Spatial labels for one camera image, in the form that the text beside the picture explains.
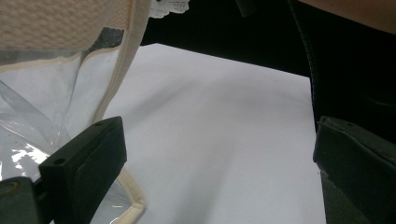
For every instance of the white shuttlecock with blue band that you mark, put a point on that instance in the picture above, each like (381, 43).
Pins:
(169, 7)

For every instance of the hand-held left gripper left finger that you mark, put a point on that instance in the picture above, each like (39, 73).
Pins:
(85, 165)

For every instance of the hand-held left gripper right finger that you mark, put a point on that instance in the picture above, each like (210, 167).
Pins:
(361, 161)

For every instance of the clear bag with beige trim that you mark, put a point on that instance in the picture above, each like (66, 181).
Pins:
(46, 102)

